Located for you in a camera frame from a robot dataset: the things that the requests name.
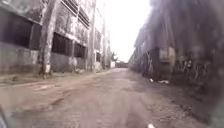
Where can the distant tree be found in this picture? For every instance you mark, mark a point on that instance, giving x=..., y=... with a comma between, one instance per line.
x=114, y=56

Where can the brown dirt road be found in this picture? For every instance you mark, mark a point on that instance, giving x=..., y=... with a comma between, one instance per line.
x=110, y=100

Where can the pale litter on ground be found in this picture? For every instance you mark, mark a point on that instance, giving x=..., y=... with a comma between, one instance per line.
x=163, y=81

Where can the grey concrete industrial building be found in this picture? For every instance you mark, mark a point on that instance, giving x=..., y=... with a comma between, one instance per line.
x=66, y=33

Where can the dark overgrown building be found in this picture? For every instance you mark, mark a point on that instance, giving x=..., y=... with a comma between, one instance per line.
x=180, y=43

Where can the robot's own part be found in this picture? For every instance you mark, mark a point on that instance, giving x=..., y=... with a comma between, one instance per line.
x=150, y=126

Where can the grass verge strip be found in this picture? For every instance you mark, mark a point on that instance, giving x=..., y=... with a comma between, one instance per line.
x=36, y=77

